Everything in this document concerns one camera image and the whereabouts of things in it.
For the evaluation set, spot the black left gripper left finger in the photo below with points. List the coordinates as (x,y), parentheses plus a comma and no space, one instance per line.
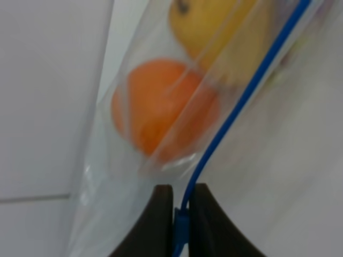
(152,234)

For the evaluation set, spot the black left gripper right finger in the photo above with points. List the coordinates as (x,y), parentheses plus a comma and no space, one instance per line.
(211,232)

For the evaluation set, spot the blue zipper slider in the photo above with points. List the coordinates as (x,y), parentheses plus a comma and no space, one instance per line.
(181,227)

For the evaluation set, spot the clear zip bag blue seal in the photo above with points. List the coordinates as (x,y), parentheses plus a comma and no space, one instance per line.
(234,157)

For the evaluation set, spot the orange fruit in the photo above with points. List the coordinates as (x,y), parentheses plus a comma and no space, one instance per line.
(168,108)

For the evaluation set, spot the yellow pear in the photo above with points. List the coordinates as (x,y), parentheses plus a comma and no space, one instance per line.
(229,39)

